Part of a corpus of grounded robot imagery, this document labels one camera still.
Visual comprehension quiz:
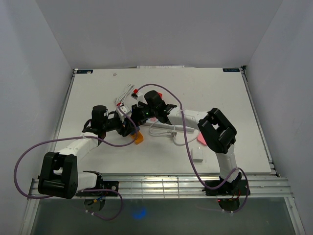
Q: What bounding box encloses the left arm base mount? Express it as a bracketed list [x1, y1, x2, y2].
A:
[75, 171, 119, 197]

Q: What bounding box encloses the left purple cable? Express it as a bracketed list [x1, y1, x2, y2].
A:
[14, 115, 140, 221]

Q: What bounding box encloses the white coiled cable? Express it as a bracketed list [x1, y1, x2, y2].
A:
[114, 83, 136, 105]

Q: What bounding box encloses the purple cable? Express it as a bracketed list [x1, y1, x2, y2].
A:
[135, 84, 251, 213]
[14, 115, 140, 221]

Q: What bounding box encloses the aluminium frame rail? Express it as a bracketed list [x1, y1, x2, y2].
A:
[28, 172, 294, 200]

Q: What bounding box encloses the white power strip cable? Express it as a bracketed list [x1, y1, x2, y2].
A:
[148, 119, 201, 147]

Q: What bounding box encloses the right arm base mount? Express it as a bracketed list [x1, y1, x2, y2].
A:
[202, 179, 250, 196]

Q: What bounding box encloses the pink flat plug adapter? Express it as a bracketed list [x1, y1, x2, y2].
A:
[197, 133, 207, 146]

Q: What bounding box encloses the orange power strip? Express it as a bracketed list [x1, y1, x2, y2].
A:
[131, 132, 144, 144]

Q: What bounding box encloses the white charger block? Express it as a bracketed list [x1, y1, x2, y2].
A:
[191, 148, 204, 163]

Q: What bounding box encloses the white multicolour power strip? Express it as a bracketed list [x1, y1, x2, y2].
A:
[144, 118, 183, 131]

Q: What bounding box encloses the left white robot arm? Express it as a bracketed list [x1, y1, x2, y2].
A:
[38, 103, 133, 199]

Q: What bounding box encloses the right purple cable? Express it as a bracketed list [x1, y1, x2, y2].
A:
[135, 84, 251, 213]

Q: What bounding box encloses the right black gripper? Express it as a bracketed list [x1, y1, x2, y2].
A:
[130, 103, 157, 127]

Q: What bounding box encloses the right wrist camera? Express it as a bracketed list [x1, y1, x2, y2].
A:
[131, 89, 144, 100]

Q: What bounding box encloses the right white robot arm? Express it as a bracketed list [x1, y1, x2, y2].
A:
[131, 90, 240, 194]

